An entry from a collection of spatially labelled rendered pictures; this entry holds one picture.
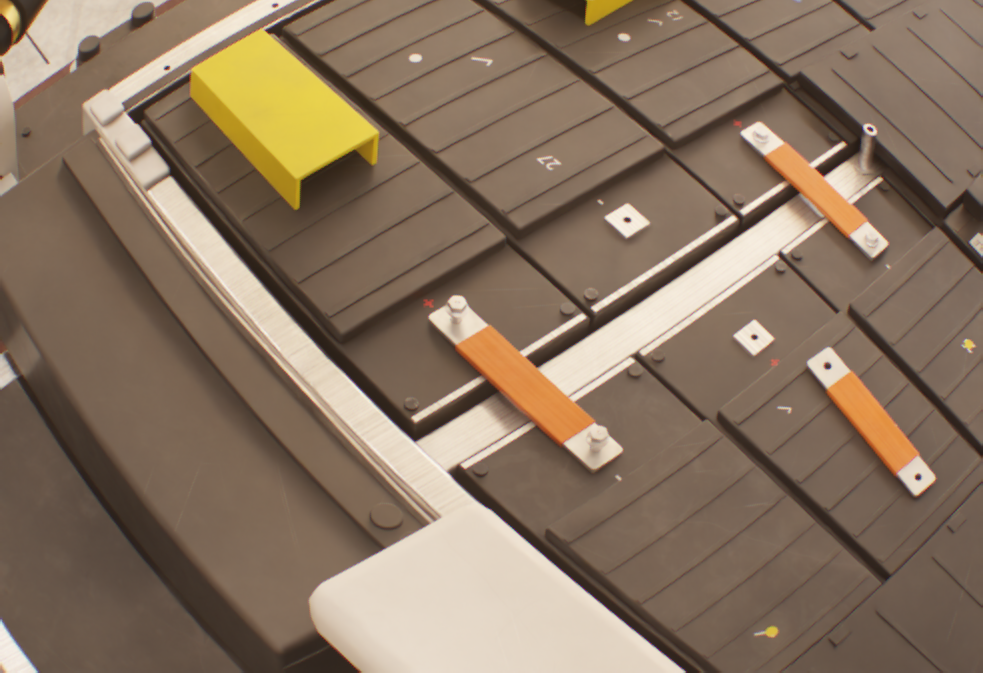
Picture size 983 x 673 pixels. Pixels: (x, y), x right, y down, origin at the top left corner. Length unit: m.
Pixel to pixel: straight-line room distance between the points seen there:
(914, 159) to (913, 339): 0.19
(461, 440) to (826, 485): 0.24
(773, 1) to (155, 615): 0.78
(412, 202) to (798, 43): 0.37
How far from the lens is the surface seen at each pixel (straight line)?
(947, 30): 1.62
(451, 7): 1.49
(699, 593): 1.16
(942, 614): 1.17
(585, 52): 1.46
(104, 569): 1.16
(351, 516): 1.05
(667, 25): 1.50
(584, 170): 1.37
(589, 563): 1.16
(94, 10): 3.16
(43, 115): 1.63
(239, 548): 1.04
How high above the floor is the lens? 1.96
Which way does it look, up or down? 48 degrees down
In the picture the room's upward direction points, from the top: 6 degrees clockwise
